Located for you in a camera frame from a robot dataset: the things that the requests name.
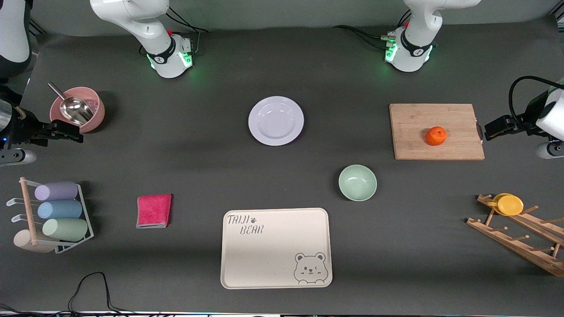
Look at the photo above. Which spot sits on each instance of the wooden cutting board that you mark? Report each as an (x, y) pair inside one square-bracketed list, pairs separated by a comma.
[(414, 132)]

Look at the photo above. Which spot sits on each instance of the white round plate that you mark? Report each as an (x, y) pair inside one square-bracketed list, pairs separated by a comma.
[(276, 121)]

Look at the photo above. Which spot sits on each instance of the wooden peg drying rack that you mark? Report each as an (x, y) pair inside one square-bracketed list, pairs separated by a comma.
[(506, 242)]

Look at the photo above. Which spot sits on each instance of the purple cup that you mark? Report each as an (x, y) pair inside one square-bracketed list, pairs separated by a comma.
[(57, 191)]

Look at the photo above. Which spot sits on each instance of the orange fruit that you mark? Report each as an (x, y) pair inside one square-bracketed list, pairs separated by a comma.
[(436, 135)]

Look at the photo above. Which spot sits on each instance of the pale green cup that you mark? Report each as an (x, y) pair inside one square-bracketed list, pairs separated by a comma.
[(66, 229)]

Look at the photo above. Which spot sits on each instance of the blue cup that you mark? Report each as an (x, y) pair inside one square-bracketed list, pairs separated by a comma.
[(59, 209)]

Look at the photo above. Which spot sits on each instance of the pink folded cloth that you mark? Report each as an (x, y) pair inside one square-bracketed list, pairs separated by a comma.
[(153, 210)]

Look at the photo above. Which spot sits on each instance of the metal scoop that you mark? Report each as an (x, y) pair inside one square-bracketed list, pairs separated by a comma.
[(75, 110)]

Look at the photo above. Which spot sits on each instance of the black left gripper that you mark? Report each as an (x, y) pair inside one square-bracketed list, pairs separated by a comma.
[(522, 122)]

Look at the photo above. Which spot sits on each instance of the beige cup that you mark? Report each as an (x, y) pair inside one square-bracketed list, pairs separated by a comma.
[(22, 241)]

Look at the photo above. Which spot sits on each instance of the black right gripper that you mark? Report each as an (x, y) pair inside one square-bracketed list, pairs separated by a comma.
[(23, 129)]

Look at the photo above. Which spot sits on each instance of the cream tray with bear print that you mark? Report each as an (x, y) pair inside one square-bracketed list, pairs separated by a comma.
[(273, 251)]

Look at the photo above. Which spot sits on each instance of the light green bowl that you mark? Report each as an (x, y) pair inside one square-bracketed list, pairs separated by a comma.
[(358, 182)]

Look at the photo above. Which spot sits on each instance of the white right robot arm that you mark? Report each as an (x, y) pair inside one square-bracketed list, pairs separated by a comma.
[(145, 22)]

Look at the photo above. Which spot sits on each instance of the pink bowl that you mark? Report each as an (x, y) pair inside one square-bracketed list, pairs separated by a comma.
[(94, 121)]

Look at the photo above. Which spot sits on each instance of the yellow cup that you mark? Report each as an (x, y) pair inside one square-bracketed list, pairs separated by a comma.
[(510, 205)]

